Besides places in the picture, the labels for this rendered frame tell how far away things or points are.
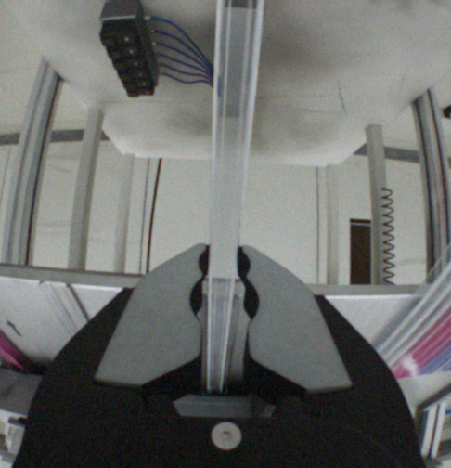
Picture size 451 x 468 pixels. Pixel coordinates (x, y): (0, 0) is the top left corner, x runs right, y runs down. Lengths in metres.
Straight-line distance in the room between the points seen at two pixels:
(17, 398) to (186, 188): 1.73
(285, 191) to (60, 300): 1.84
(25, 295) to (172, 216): 1.71
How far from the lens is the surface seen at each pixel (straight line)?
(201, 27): 0.46
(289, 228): 1.94
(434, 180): 0.58
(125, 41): 0.42
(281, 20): 0.45
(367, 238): 0.62
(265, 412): 0.25
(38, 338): 0.30
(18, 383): 0.37
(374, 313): 0.23
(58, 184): 2.26
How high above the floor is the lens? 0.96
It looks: 7 degrees down
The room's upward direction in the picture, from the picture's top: 178 degrees counter-clockwise
